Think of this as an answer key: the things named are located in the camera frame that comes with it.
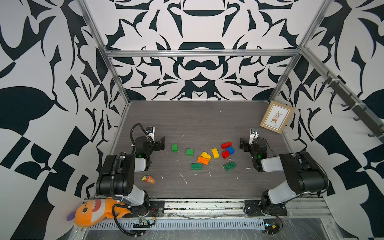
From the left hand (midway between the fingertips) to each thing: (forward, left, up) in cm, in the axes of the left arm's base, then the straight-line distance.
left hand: (154, 134), depth 94 cm
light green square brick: (-11, -21, -5) cm, 25 cm away
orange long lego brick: (-16, -29, -5) cm, 34 cm away
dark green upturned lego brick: (-20, -44, -5) cm, 49 cm away
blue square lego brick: (-10, -47, -5) cm, 48 cm away
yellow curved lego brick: (-13, -31, -5) cm, 34 cm away
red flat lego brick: (-7, -44, -4) cm, 44 cm away
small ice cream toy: (-26, +1, -4) cm, 26 cm away
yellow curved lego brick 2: (-12, -37, -5) cm, 39 cm away
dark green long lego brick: (-20, -25, -5) cm, 32 cm away
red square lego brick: (-13, -43, -6) cm, 45 cm away
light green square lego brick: (-8, -12, -3) cm, 15 cm away
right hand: (-3, -59, -1) cm, 60 cm away
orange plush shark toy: (-41, +22, +3) cm, 46 cm away
